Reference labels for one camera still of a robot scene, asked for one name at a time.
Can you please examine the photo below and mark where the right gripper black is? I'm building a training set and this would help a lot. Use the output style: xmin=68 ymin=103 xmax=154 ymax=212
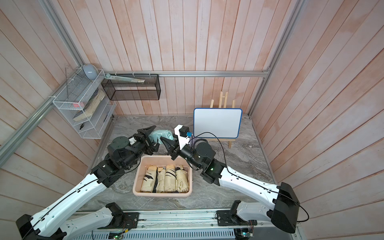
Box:
xmin=163 ymin=134 xmax=206 ymax=173

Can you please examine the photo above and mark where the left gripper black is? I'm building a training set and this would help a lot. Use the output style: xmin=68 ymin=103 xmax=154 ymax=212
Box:
xmin=120 ymin=125 xmax=162 ymax=168

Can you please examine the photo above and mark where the green umbrella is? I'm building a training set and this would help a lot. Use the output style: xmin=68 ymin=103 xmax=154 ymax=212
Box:
xmin=149 ymin=130 xmax=174 ymax=144

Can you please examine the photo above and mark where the pink plastic storage box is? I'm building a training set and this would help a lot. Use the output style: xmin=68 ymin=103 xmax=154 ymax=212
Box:
xmin=133 ymin=156 xmax=193 ymax=198

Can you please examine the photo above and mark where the beige striped umbrella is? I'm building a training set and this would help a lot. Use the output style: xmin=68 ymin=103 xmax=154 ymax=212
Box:
xmin=165 ymin=165 xmax=177 ymax=193

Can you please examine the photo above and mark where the beige umbrella black stripes small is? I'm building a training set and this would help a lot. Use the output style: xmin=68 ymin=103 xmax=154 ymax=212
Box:
xmin=176 ymin=166 xmax=190 ymax=193

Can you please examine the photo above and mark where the beige umbrella black band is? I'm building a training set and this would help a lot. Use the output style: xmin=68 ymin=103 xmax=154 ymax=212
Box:
xmin=141 ymin=166 xmax=158 ymax=193

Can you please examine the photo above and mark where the plain beige umbrella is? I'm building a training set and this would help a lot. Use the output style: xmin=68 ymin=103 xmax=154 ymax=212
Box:
xmin=156 ymin=167 xmax=166 ymax=193

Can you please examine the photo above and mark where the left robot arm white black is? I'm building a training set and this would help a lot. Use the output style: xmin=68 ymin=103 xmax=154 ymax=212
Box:
xmin=16 ymin=126 xmax=160 ymax=240

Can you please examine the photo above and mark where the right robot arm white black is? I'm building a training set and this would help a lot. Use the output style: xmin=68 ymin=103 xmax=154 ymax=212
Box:
xmin=161 ymin=137 xmax=300 ymax=234

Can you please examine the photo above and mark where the green flat item on basket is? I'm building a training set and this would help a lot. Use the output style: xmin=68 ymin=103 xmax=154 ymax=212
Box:
xmin=105 ymin=74 xmax=145 ymax=84

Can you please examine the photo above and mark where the pink item on shelf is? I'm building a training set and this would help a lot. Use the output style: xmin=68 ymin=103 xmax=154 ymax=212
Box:
xmin=73 ymin=102 xmax=85 ymax=109

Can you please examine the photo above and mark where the grey round speaker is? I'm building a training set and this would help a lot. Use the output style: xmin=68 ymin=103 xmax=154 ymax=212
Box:
xmin=82 ymin=64 xmax=99 ymax=81

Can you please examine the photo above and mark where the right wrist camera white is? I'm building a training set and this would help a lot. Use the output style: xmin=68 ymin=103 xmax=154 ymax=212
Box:
xmin=175 ymin=125 xmax=192 ymax=150

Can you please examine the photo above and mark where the black mesh wall basket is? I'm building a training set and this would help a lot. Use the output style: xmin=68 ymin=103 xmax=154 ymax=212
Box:
xmin=102 ymin=74 xmax=161 ymax=101

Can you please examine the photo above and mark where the whiteboard blue frame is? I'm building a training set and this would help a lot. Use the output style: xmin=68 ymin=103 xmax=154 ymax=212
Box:
xmin=194 ymin=108 xmax=243 ymax=139

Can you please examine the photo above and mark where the book on wire shelf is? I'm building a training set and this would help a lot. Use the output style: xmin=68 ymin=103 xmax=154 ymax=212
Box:
xmin=73 ymin=89 xmax=105 ymax=122

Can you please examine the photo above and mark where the white wire shelf rack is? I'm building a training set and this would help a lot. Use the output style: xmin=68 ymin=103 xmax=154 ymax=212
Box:
xmin=53 ymin=68 xmax=117 ymax=140

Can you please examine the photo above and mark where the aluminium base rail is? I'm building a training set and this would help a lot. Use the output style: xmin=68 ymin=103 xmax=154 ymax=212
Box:
xmin=78 ymin=209 xmax=306 ymax=240

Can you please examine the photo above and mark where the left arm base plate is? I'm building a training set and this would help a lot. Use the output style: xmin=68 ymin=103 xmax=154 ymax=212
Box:
xmin=111 ymin=212 xmax=140 ymax=230

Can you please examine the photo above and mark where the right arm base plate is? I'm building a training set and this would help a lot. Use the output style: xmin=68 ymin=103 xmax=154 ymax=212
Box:
xmin=216 ymin=210 xmax=258 ymax=227

